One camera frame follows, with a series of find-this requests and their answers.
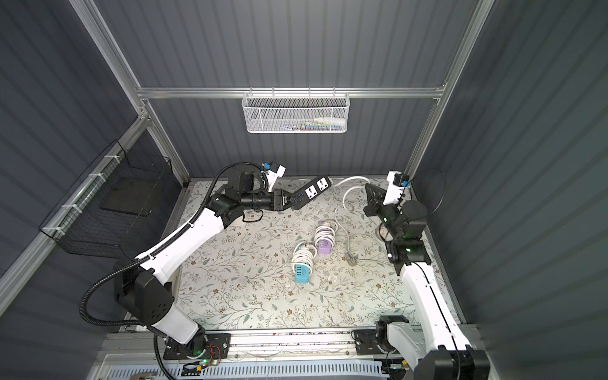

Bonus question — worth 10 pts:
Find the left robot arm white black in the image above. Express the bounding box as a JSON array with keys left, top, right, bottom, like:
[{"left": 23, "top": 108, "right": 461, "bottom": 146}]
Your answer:
[{"left": 112, "top": 162, "right": 295, "bottom": 351}]

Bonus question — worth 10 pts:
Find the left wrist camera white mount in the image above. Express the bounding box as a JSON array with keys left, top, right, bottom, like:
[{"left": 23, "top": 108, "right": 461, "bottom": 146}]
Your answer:
[{"left": 261, "top": 161, "right": 286, "bottom": 192}]

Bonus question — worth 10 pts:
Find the black wire basket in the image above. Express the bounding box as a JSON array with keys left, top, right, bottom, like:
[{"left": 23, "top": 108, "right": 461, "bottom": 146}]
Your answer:
[{"left": 39, "top": 149, "right": 181, "bottom": 261}]

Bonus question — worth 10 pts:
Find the purple power strip white cord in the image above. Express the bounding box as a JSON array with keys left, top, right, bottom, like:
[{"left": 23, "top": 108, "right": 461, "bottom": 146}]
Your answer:
[{"left": 313, "top": 221, "right": 337, "bottom": 256}]

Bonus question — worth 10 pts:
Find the black corrugated cable conduit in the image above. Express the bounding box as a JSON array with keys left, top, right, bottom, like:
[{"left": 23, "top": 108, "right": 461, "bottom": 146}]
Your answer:
[{"left": 78, "top": 161, "right": 263, "bottom": 328}]

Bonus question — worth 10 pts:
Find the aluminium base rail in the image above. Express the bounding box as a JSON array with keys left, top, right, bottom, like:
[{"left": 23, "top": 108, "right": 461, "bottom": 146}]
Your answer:
[{"left": 108, "top": 327, "right": 476, "bottom": 362}]

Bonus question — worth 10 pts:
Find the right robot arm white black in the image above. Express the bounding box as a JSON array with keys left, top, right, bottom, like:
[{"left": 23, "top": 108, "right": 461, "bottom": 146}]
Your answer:
[{"left": 364, "top": 184, "right": 491, "bottom": 379}]

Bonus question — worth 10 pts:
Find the teal power strip white cord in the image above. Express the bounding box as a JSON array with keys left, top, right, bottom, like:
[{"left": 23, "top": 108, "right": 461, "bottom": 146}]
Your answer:
[{"left": 290, "top": 241, "right": 318, "bottom": 285}]

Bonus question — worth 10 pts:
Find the white wire mesh basket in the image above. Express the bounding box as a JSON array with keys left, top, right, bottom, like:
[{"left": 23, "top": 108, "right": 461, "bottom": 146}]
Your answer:
[{"left": 242, "top": 90, "right": 351, "bottom": 134}]

